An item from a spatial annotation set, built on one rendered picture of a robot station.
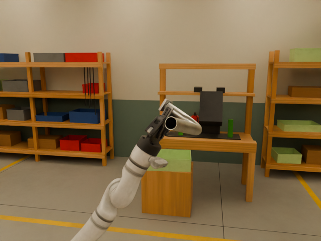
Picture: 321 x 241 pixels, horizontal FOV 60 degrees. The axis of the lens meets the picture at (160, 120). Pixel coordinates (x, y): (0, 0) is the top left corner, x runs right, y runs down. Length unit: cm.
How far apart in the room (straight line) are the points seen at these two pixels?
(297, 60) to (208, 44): 158
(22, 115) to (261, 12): 500
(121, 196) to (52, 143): 530
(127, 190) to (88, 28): 536
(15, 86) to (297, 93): 528
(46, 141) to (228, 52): 405
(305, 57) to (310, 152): 164
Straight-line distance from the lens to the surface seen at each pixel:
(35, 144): 625
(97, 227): 97
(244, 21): 560
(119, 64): 582
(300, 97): 520
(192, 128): 69
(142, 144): 85
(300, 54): 517
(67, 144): 592
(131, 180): 89
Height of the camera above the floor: 200
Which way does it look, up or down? 12 degrees down
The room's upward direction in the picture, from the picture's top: straight up
